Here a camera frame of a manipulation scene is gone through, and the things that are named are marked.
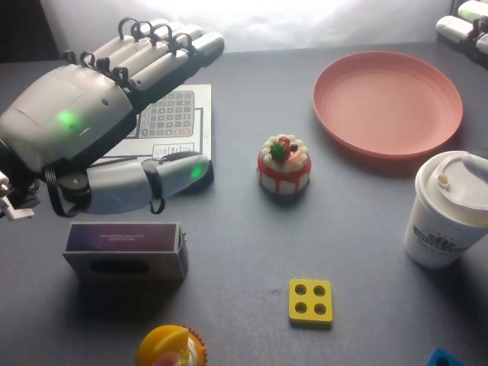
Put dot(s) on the white backdrop sheet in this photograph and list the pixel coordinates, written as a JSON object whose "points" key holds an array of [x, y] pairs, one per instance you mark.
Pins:
{"points": [[286, 23]]}

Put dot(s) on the toy orange cupcake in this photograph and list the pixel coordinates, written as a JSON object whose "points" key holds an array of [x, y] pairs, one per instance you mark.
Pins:
{"points": [[167, 347]]}

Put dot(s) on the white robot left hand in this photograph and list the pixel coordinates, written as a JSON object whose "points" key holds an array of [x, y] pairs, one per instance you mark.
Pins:
{"points": [[72, 110]]}

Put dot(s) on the dark brown box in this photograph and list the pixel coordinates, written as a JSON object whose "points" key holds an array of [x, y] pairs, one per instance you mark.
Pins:
{"points": [[122, 238]]}

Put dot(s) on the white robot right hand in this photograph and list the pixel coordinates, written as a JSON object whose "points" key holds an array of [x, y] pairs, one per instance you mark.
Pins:
{"points": [[472, 15]]}

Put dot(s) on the toy strawberry cake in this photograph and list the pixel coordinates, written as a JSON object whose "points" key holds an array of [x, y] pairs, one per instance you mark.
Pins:
{"points": [[284, 167]]}

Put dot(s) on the calculator box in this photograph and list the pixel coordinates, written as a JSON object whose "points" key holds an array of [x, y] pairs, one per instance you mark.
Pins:
{"points": [[190, 114]]}

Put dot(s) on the grey table cloth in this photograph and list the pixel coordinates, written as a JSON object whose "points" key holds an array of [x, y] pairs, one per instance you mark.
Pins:
{"points": [[228, 248]]}

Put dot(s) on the blue toy block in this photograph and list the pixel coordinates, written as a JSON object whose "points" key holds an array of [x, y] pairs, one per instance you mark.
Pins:
{"points": [[444, 358]]}

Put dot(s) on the yellow block with four holes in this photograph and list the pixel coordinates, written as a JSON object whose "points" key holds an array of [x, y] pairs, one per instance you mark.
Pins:
{"points": [[310, 304]]}

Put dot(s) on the white coffee cup with lid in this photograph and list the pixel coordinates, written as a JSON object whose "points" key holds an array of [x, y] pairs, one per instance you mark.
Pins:
{"points": [[438, 213]]}

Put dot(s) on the pink round plate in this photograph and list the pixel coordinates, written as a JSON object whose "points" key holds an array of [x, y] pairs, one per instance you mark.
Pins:
{"points": [[387, 104]]}

